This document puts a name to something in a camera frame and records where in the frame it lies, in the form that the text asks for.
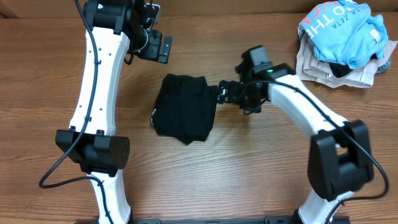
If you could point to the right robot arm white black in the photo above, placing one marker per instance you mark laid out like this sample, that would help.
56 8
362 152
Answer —
339 161

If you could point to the light blue printed t-shirt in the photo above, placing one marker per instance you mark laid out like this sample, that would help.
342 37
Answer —
345 32

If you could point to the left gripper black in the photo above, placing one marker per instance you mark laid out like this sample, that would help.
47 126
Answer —
158 46

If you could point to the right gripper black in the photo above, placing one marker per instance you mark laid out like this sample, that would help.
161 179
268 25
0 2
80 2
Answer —
234 88

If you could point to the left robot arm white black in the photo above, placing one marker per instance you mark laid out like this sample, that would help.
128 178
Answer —
116 32

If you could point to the grey garment in pile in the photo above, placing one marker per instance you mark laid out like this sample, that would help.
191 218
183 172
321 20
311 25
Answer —
384 67

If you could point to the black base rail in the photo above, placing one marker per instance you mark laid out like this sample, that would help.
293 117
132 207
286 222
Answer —
211 221

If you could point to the black t-shirt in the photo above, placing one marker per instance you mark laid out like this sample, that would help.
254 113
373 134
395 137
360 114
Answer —
185 108

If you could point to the black garment in pile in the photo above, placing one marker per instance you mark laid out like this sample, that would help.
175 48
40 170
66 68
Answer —
340 71

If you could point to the beige shorts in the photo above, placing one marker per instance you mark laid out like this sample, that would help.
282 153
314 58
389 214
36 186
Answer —
308 68

